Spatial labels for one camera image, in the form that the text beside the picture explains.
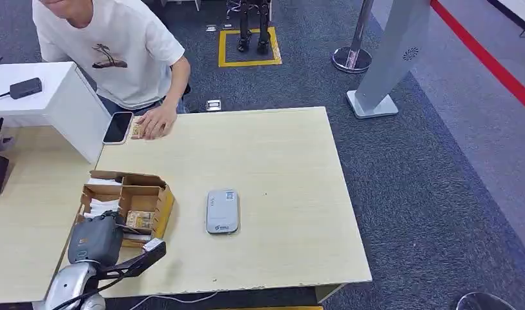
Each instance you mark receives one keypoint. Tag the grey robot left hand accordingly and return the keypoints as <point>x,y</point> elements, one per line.
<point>95,241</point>

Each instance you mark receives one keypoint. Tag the person's left hand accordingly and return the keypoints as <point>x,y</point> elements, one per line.
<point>157,122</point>

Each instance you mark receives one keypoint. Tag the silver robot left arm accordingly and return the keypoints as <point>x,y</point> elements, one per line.
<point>67,284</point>

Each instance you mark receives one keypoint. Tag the thick white card stack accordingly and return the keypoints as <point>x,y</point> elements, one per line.
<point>101,207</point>

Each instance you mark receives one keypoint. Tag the black smartphone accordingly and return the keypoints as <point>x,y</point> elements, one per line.
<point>117,127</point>

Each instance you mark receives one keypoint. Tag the low white card stack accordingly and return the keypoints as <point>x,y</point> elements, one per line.
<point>137,237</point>

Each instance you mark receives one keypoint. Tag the silver floor socket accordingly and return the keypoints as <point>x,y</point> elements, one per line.
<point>212,105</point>

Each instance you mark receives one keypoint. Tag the thin white card stack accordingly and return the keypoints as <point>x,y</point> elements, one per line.
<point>103,181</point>

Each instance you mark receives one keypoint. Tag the wooden card box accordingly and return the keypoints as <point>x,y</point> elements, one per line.
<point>142,199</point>

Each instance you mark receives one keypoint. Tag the person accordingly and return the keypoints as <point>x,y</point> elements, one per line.
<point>116,30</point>

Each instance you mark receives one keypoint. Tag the small white floor plate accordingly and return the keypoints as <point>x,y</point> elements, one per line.
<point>227,25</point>
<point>210,28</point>

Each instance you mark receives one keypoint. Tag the yellow tape square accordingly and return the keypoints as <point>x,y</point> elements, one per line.
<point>249,62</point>

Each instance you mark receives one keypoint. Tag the grey card reader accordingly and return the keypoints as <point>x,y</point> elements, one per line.
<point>222,212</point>

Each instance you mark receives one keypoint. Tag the white box cabinet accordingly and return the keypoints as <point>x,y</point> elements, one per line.
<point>44,98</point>

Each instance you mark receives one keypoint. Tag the white table leg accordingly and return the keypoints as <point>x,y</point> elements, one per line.
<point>196,4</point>

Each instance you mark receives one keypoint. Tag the black robot leg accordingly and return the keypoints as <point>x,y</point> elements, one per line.
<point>244,30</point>
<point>263,30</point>

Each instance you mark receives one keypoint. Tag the black power adapter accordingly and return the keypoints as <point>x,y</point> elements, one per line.
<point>26,88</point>

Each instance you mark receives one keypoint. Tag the grey kiosk stand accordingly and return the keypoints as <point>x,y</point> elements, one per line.
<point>390,51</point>

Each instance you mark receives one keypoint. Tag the round glossy base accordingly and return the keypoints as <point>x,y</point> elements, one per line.
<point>484,303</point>

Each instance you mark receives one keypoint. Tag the white cabinet with dark base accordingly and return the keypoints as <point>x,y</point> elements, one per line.
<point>521,8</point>

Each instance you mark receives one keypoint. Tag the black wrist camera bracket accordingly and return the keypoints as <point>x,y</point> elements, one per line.
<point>134,265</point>

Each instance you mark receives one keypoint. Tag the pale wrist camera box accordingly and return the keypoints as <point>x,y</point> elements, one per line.
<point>153,245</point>

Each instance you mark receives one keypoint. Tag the chrome stanchion post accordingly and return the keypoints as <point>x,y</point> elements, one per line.
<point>353,57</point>

